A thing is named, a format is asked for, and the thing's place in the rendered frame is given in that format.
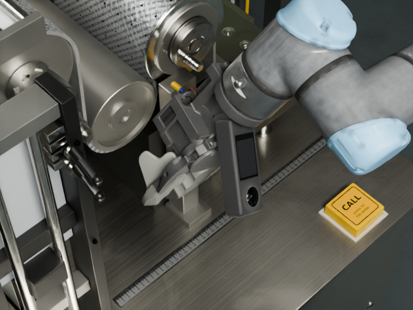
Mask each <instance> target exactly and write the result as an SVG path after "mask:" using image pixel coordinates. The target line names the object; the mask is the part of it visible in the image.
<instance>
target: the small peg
mask: <svg viewBox="0 0 413 310"><path fill-rule="evenodd" d="M184 63H186V64H187V65H189V66H190V67H191V68H192V69H193V70H195V71H196V72H199V71H201V70H202V69H203V63H201V62H199V61H198V60H197V59H196V58H195V57H193V56H192V55H191V54H187V55H186V56H185V57H184Z"/></svg>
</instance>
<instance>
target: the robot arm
mask: <svg viewBox="0 0 413 310"><path fill-rule="evenodd" d="M352 18H353V15H352V13H351V12H350V11H349V9H348V7H347V6H346V5H345V4H344V3H343V2H342V1H341V0H292V1H291V2H290V3H289V4H288V5H287V6H286V7H285V8H282V9H280V10H279V11H278V12H277V14H276V17H275V18H274V19H273V20H272V21H271V22H270V23H269V24H268V25H267V26H266V27H265V28H264V29H263V30H262V31H261V32H260V33H259V35H258V36H257V37H256V38H255V39H254V40H253V41H252V42H251V43H250V45H249V46H248V47H247V48H246V49H245V50H244V51H243V52H242V53H241V54H240V55H239V56H238V57H237V58H236V59H235V60H234V61H228V62H224V63H212V64H211V65H210V66H209V67H208V69H207V70H206V72H207V73H208V75H209V76H208V77H207V78H206V79H205V80H204V82H203V83H202V84H201V85H200V86H199V87H198V88H196V87H193V88H187V89H186V90H184V91H183V92H182V93H181V94H179V95H175V96H174V97H173V98H172V99H171V100H170V101H169V102H168V103H167V104H166V105H165V106H164V107H163V108H162V110H161V111H160V112H159V113H158V114H157V115H156V117H155V118H154V119H153V122H154V124H155V126H156V127H157V129H158V131H159V132H160V133H159V135H160V136H161V138H162V140H163V142H164V143H165V145H166V147H171V146H172V148H173V149H172V152H168V153H166V154H164V155H163V156H162V157H161V158H158V157H156V156H155V155H153V154H152V153H150V152H149V151H144V152H142V153H141V154H140V156H139V164H140V168H141V171H142V174H143V177H144V180H145V183H146V187H147V190H146V193H145V194H144V196H143V198H142V203H143V205H144V206H146V205H157V204H159V203H160V201H161V200H162V199H163V198H164V197H166V198H167V199H179V198H180V197H182V196H183V195H185V194H186V193H188V192H189V191H191V190H192V189H194V188H195V187H197V186H198V185H199V184H201V183H202V182H203V181H205V180H207V179H208V178H209V177H211V176H212V175H213V174H214V173H216V172H217V171H218V170H219V169H221V178H222V188H223V194H224V204H225V210H226V215H227V216H228V217H237V218H241V217H244V216H247V215H250V214H252V213H256V212H259V211H261V210H262V209H263V202H262V191H261V181H260V175H259V165H258V155H257V149H256V139H255V132H254V128H255V127H257V126H259V125H261V124H262V123H263V122H264V121H265V120H266V119H268V118H270V117H272V116H273V115H274V114H275V113H276V112H277V111H278V110H279V109H280V108H281V107H282V106H283V105H284V104H285V103H286V102H287V101H289V100H290V99H291V98H292V97H293V96H294V97H296V99H297V101H298V102H299V104H300V105H301V106H302V108H303V109H304V111H305V112H306V113H307V115H308V117H309V118H310V119H311V121H312V122H313V123H314V125H315V126H316V128H317V129H318V130H319V132H320V133H321V134H322V136H323V138H324V139H325V140H326V144H327V146H328V148H329V149H330V150H332V151H334V152H335V154H336V155H337V156H338V158H339V159H340V160H341V161H342V163H343V164H344V165H345V166H346V168H347V169H348V170H349V171H350V172H351V173H352V174H354V175H364V174H367V173H369V172H371V171H373V170H374V169H376V168H378V167H380V166H381V165H382V164H384V163H385V162H387V161H388V160H390V159H391V158H392V157H394V156H395V155H397V154H398V153H399V152H400V151H402V150H403V149H404V148H405V147H406V146H407V145H408V144H409V142H410V140H411V135H410V133H409V132H408V130H407V126H408V125H409V124H411V123H413V43H412V44H410V45H408V46H406V47H405V48H403V49H401V50H399V51H397V52H396V53H394V54H392V55H390V56H389V57H386V58H384V59H383V60H381V61H379V62H377V63H375V64H374V65H372V66H370V67H369V68H366V69H365V70H363V69H362V67H361V66H360V65H359V63H358V62H357V61H356V60H355V58H354V57H353V55H352V54H351V53H350V51H349V50H348V49H347V47H348V46H349V45H350V43H351V40H352V39H353V38H354V37H355V35H356V23H355V22H354V21H353V20H352ZM189 89H190V91H187V90H189ZM193 89H196V90H193ZM185 91H187V92H186V93H185ZM189 96H190V97H189Z"/></svg>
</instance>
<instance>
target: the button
mask: <svg viewBox="0 0 413 310"><path fill-rule="evenodd" d="M383 210H384V206H383V205H382V204H380V203H379V202H377V201H376V200H375V199H374V198H372V197H371V196H370V195H369V194H367V193H366V192H365V191H363V190H362V189H361V188H359V187H358V186H357V185H356V184H354V183H352V184H351V185H349V186H348V187H347V188H345V189H344V190H343V191H342V192H341V193H340V194H338V195H337V196H336V197H335V198H334V199H333V200H331V201H330V202H329V203H328V204H326V207H325V211H324V212H325V214H327V216H329V217H330V218H331V219H333V220H334V221H335V222H336V223H337V224H339V225H340V226H341V227H343V228H344V229H345V230H346V231H347V232H349V233H350V234H351V235H352V236H353V237H357V236H358V235H359V234H361V233H362V232H363V231H364V230H365V229H366V228H367V227H368V226H370V225H371V224H372V223H373V222H374V221H376V219H378V217H380V216H381V215H382V213H383Z"/></svg>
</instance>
